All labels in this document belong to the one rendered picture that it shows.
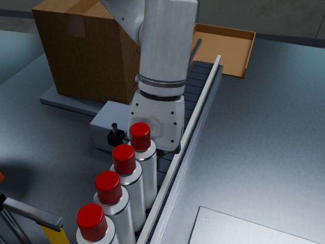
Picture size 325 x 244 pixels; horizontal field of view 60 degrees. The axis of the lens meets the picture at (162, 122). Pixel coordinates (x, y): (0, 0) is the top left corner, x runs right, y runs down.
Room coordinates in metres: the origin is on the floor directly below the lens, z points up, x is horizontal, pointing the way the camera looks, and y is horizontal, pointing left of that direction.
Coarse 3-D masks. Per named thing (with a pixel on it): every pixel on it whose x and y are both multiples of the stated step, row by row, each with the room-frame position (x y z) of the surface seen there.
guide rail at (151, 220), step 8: (216, 64) 0.79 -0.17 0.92; (208, 80) 0.70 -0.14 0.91; (208, 88) 0.68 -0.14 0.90; (200, 96) 0.62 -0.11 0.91; (200, 104) 0.59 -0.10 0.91; (192, 120) 0.52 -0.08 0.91; (192, 128) 0.51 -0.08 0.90; (184, 136) 0.47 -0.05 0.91; (184, 144) 0.44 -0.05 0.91; (176, 160) 0.39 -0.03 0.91; (176, 168) 0.38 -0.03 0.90; (168, 176) 0.35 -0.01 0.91; (168, 184) 0.33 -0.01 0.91; (160, 192) 0.31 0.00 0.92; (160, 200) 0.29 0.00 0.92; (152, 208) 0.28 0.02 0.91; (160, 208) 0.29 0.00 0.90; (152, 216) 0.26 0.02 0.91; (152, 224) 0.25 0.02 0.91; (144, 232) 0.23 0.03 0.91; (144, 240) 0.22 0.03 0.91
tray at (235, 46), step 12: (204, 24) 1.19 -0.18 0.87; (192, 36) 1.15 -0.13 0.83; (204, 36) 1.15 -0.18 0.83; (216, 36) 1.15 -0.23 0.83; (228, 36) 1.15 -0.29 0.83; (240, 36) 1.13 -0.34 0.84; (252, 36) 1.12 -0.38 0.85; (192, 48) 1.04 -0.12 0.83; (204, 48) 1.04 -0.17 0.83; (216, 48) 1.04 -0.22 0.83; (228, 48) 1.04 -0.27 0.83; (240, 48) 1.04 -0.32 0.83; (192, 60) 0.95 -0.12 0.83; (204, 60) 0.95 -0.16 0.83; (228, 60) 0.95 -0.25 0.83; (240, 60) 0.95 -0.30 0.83; (228, 72) 0.87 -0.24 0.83; (240, 72) 0.87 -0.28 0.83
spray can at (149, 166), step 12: (132, 132) 0.31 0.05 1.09; (144, 132) 0.31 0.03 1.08; (132, 144) 0.31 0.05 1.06; (144, 144) 0.30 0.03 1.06; (144, 156) 0.30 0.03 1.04; (156, 156) 0.32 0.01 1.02; (144, 168) 0.29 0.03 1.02; (156, 168) 0.31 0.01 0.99; (144, 180) 0.29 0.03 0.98; (156, 180) 0.31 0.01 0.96; (144, 192) 0.29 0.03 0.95; (156, 192) 0.31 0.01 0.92
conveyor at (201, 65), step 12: (192, 72) 0.80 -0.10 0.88; (204, 72) 0.80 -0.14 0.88; (216, 72) 0.80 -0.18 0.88; (192, 84) 0.73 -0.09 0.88; (204, 84) 0.73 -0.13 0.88; (192, 96) 0.67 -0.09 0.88; (192, 108) 0.61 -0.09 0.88; (192, 132) 0.52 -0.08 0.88; (168, 156) 0.43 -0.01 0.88; (168, 168) 0.40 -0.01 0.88; (168, 192) 0.34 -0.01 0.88
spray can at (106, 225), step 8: (88, 208) 0.18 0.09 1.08; (96, 208) 0.18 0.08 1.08; (80, 216) 0.17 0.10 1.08; (88, 216) 0.17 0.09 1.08; (96, 216) 0.17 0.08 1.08; (104, 216) 0.17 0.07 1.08; (80, 224) 0.16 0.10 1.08; (88, 224) 0.16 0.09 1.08; (96, 224) 0.16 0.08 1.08; (104, 224) 0.17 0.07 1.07; (112, 224) 0.18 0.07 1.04; (80, 232) 0.17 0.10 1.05; (88, 232) 0.15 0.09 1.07; (96, 232) 0.16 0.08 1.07; (104, 232) 0.16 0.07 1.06; (112, 232) 0.17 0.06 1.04; (80, 240) 0.16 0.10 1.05; (88, 240) 0.16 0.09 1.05; (96, 240) 0.16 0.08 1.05; (104, 240) 0.16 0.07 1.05; (112, 240) 0.16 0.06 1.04
